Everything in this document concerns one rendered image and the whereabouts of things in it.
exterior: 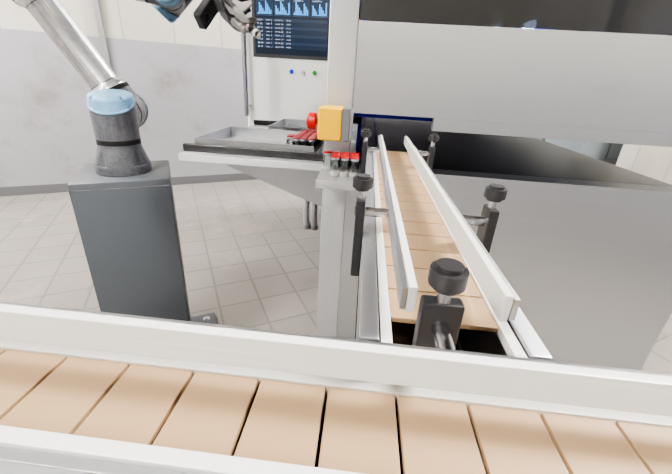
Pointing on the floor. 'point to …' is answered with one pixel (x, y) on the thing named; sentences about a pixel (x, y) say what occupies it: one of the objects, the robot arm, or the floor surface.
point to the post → (344, 23)
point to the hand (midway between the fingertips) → (245, 26)
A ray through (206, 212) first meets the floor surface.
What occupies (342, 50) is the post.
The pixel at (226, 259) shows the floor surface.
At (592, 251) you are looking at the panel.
